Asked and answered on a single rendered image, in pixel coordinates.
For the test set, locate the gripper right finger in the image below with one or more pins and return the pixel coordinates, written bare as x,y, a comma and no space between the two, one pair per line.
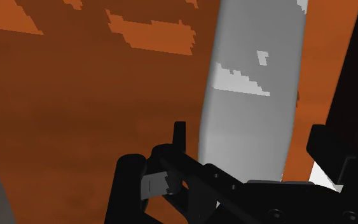
357,173

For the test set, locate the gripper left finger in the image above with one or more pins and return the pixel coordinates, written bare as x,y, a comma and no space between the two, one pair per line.
194,173

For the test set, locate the long rounded white object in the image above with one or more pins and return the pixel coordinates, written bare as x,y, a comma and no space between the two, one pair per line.
253,118

